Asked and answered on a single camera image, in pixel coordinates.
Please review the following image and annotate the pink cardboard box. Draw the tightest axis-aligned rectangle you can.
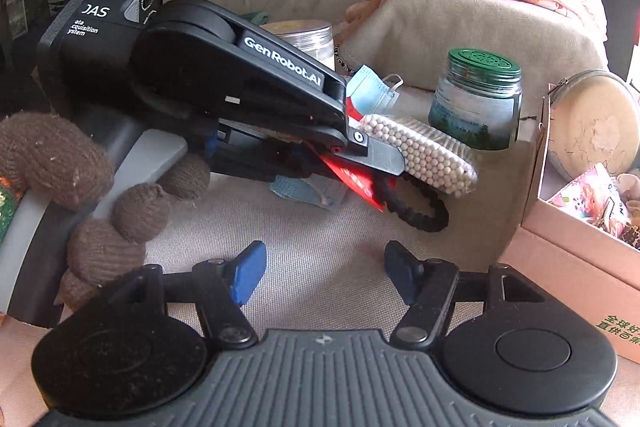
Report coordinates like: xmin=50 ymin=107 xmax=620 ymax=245
xmin=497 ymin=82 xmax=640 ymax=363

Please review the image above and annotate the red packet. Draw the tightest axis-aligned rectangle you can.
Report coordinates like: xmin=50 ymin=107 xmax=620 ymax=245
xmin=320 ymin=97 xmax=388 ymax=212

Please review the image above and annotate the blue face mask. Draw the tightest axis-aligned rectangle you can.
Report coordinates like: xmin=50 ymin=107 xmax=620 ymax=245
xmin=346 ymin=64 xmax=405 ymax=114

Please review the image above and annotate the black braided hair tie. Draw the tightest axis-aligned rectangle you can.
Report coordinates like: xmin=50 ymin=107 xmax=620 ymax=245
xmin=372 ymin=174 xmax=451 ymax=233

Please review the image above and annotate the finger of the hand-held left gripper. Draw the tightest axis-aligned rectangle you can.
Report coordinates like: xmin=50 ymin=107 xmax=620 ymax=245
xmin=215 ymin=24 xmax=406 ymax=174
xmin=200 ymin=121 xmax=347 ymax=180

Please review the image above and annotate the beige sofa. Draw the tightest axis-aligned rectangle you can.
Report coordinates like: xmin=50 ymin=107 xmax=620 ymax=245
xmin=185 ymin=0 xmax=613 ymax=148

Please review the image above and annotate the person's left hand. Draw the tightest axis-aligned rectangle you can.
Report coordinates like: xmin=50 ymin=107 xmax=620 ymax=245
xmin=0 ymin=111 xmax=212 ymax=312

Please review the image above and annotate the white beaded pouch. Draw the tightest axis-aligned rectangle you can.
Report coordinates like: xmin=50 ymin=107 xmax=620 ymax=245
xmin=359 ymin=113 xmax=478 ymax=198

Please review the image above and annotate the colourful tissue packet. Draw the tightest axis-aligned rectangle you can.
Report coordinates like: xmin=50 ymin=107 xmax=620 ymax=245
xmin=545 ymin=163 xmax=631 ymax=238

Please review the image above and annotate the glass jar with green lid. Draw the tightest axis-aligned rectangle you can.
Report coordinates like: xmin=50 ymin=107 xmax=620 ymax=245
xmin=429 ymin=48 xmax=523 ymax=151

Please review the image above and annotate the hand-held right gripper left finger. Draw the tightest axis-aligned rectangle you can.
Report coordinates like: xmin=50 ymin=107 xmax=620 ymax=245
xmin=119 ymin=241 xmax=267 ymax=348

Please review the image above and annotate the light blue fabric piece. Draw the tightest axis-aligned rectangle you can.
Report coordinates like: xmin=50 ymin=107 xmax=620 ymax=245
xmin=270 ymin=174 xmax=348 ymax=210

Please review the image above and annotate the beige oval zip pouch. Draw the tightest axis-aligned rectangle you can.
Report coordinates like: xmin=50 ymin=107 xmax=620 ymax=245
xmin=547 ymin=69 xmax=640 ymax=180

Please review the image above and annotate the clear jar with flower label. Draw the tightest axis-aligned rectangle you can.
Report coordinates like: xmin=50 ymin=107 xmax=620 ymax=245
xmin=260 ymin=21 xmax=336 ymax=72

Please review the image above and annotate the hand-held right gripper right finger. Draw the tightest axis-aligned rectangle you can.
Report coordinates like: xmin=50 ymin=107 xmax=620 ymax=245
xmin=384 ymin=241 xmax=540 ymax=348

